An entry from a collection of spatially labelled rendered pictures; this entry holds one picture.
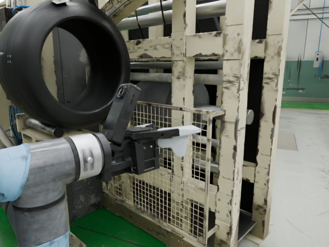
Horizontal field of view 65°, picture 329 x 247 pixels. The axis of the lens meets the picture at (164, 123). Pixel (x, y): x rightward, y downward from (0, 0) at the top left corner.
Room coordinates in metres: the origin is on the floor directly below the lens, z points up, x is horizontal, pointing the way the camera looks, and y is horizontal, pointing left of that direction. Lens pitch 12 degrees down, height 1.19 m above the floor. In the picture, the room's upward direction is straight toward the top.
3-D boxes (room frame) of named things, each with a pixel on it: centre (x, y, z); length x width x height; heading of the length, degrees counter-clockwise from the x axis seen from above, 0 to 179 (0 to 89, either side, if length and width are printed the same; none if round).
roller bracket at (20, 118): (1.47, 0.64, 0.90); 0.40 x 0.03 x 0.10; 137
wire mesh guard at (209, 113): (1.43, 0.12, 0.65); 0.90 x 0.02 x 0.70; 47
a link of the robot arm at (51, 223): (0.38, 0.21, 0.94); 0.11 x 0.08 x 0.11; 41
